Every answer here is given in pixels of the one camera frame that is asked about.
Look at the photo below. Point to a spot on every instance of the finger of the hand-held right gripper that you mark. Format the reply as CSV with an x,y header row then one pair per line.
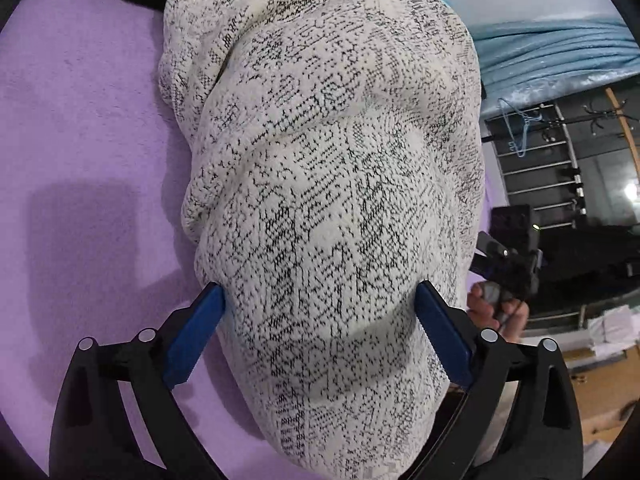
x,y
492,260

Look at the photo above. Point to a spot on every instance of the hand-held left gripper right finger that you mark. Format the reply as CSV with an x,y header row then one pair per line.
x,y
442,330

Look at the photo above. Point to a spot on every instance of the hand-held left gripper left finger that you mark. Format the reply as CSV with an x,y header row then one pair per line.
x,y
195,335

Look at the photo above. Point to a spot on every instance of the grey white knitted jacket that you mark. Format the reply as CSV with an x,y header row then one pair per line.
x,y
325,185

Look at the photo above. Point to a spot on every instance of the metal clothes rack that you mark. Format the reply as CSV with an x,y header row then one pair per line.
x,y
535,169

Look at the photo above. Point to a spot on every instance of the blue clothes hanger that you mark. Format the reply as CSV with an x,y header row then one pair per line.
x,y
511,145

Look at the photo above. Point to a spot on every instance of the person's right hand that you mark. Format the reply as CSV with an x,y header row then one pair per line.
x,y
500,317

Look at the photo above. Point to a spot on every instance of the stack of white towels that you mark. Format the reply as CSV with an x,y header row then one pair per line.
x,y
615,325

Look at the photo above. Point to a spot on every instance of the wooden coat stand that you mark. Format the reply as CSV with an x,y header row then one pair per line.
x,y
625,125

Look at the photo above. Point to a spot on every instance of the light wooden furniture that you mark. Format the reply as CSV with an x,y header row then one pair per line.
x,y
600,390

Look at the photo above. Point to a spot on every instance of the light blue curtain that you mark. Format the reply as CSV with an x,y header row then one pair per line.
x,y
550,55

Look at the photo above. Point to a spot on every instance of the purple bed sheet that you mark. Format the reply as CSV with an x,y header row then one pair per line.
x,y
75,135

